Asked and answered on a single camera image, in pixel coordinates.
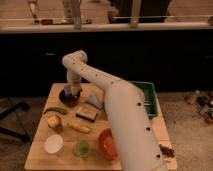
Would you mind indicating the purple bowl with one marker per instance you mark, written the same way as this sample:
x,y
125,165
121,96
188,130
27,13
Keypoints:
x,y
67,98

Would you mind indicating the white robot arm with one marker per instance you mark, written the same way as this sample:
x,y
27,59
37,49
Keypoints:
x,y
135,141

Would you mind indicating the green cup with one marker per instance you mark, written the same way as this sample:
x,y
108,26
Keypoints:
x,y
81,148

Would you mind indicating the clutter pile on floor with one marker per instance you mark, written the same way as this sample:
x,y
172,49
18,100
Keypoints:
x,y
205,104

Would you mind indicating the red grapes bunch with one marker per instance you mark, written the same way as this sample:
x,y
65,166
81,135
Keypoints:
x,y
169,152

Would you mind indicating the yellow apple piece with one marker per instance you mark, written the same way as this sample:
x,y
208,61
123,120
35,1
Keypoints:
x,y
54,122

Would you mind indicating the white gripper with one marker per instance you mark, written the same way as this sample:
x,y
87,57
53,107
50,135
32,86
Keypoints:
x,y
74,79

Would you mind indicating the yellow corn cob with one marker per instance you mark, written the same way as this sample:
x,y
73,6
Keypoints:
x,y
78,127

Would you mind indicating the black chair base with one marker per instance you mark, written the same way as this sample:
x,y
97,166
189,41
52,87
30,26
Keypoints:
x,y
24,137

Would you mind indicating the green tray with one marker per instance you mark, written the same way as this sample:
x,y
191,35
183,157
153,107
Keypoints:
x,y
150,102

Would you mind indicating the wooden table board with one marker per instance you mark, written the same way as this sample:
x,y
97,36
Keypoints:
x,y
39,160

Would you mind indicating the orange bowl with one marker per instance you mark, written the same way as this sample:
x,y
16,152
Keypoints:
x,y
106,145

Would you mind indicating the yellow blue sponge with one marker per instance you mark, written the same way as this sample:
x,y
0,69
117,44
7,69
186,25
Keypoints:
x,y
72,90

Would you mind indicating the brown black scrub block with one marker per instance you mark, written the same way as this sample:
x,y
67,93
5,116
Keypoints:
x,y
87,114

